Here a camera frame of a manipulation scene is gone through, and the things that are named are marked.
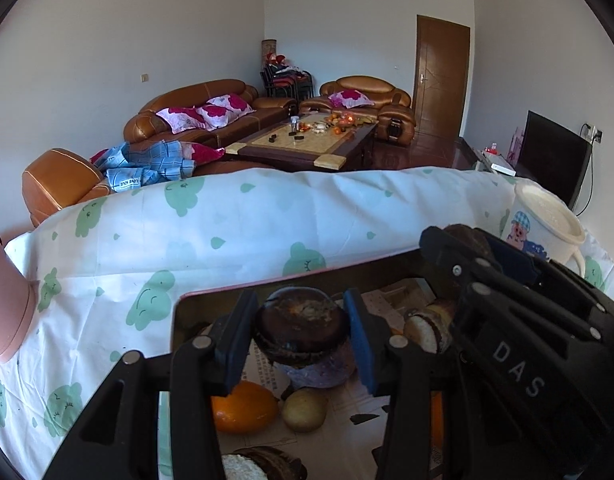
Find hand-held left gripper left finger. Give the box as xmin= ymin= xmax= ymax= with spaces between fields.
xmin=42 ymin=289 xmax=259 ymax=480

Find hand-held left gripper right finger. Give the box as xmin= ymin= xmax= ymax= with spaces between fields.
xmin=343 ymin=288 xmax=462 ymax=480

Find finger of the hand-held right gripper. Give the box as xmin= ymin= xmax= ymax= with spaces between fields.
xmin=418 ymin=226 xmax=605 ymax=346
xmin=477 ymin=228 xmax=614 ymax=333

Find dark purple passion fruit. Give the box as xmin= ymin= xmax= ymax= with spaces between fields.
xmin=282 ymin=345 xmax=359 ymax=390

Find pink tin box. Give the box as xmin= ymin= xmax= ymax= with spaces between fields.
xmin=157 ymin=249 xmax=463 ymax=480

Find orange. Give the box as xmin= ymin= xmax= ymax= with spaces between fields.
xmin=429 ymin=390 xmax=445 ymax=456
xmin=210 ymin=381 xmax=279 ymax=435

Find yellowish round fruit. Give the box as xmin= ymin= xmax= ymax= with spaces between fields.
xmin=281 ymin=389 xmax=328 ymax=432

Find white lidded cartoon mug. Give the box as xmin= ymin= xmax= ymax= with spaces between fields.
xmin=498 ymin=180 xmax=587 ymax=281

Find white flat box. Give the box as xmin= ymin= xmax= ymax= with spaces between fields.
xmin=480 ymin=152 xmax=517 ymax=177

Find black flat television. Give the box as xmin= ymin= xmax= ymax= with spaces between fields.
xmin=514 ymin=110 xmax=592 ymax=209

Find pink upright box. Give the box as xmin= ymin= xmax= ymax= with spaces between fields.
xmin=508 ymin=127 xmax=526 ymax=161

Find dark wooden television stand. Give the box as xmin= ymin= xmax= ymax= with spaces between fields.
xmin=457 ymin=135 xmax=518 ymax=176

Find pile of oranges and snacks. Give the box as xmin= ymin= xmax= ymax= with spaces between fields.
xmin=312 ymin=112 xmax=378 ymax=136

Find wooden coffee table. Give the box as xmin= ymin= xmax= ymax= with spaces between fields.
xmin=224 ymin=112 xmax=379 ymax=173

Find red floral pillow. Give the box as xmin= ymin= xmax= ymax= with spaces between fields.
xmin=179 ymin=141 xmax=227 ymax=166

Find brown wooden door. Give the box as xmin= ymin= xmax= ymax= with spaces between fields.
xmin=413 ymin=14 xmax=471 ymax=139

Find blue checked blanket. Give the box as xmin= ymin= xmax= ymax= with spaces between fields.
xmin=89 ymin=140 xmax=198 ymax=193

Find pink floral pillow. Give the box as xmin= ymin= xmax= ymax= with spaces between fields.
xmin=156 ymin=106 xmax=208 ymax=134
xmin=207 ymin=94 xmax=256 ymax=116
xmin=328 ymin=90 xmax=375 ymax=109
xmin=194 ymin=105 xmax=240 ymax=129

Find brown leather armchair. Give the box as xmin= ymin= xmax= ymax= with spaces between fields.
xmin=299 ymin=75 xmax=417 ymax=145

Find pink electric kettle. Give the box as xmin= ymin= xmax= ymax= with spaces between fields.
xmin=0 ymin=220 xmax=41 ymax=365

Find tan leather chaise sofa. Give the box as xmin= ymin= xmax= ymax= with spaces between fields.
xmin=22 ymin=147 xmax=112 ymax=228

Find stacked dark chairs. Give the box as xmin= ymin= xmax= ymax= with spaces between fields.
xmin=260 ymin=62 xmax=314 ymax=102

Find brown leather three-seat sofa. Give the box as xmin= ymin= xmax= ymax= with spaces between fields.
xmin=123 ymin=78 xmax=299 ymax=148

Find red clothes pile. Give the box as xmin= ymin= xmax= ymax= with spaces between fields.
xmin=266 ymin=52 xmax=308 ymax=76

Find black power cable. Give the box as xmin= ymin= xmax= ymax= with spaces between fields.
xmin=580 ymin=140 xmax=596 ymax=216

